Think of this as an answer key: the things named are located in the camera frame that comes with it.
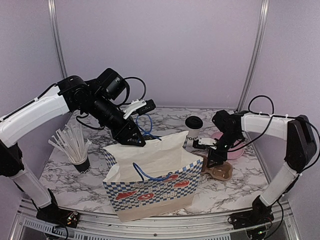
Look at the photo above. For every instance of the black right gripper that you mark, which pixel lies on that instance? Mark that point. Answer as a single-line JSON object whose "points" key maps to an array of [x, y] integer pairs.
{"points": [[216, 156]]}

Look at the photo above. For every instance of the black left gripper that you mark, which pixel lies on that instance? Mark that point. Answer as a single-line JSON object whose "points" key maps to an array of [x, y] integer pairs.
{"points": [[122, 136]]}

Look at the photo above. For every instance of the brown cardboard cup carrier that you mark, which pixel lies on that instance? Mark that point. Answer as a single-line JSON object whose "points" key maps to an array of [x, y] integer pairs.
{"points": [[222, 172]]}

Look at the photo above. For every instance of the blue checkered paper bag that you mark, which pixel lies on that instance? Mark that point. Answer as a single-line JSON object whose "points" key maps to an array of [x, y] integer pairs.
{"points": [[158, 178]]}

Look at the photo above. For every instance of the white paper coffee cup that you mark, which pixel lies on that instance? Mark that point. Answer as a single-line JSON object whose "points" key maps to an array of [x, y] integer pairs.
{"points": [[192, 135]]}

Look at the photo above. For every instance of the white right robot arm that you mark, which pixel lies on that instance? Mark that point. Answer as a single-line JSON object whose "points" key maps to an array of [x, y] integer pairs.
{"points": [[296, 136]]}

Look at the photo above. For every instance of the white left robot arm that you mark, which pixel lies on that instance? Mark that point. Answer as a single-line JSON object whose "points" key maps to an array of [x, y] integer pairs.
{"points": [[93, 97]]}

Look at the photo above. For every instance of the pink round plate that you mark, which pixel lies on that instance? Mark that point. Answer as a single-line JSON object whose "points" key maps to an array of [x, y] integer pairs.
{"points": [[231, 155]]}

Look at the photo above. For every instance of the black cup holding straws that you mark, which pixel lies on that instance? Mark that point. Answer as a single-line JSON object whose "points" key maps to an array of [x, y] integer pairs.
{"points": [[83, 166]]}

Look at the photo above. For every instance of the bundle of wrapped straws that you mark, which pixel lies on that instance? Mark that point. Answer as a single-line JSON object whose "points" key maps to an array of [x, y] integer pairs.
{"points": [[72, 142]]}

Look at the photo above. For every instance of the aluminium front rail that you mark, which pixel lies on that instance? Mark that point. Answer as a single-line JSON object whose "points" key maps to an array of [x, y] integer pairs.
{"points": [[105, 226]]}

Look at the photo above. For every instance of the aluminium frame post left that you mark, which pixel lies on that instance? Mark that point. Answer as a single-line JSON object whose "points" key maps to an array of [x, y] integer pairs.
{"points": [[53, 18]]}

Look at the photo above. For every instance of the aluminium frame post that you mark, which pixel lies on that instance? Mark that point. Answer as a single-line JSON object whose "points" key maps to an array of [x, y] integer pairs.
{"points": [[53, 18], [261, 28]]}

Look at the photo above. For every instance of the aluminium frame post right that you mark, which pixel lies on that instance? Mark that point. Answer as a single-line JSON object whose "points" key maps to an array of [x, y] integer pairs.
{"points": [[261, 28]]}

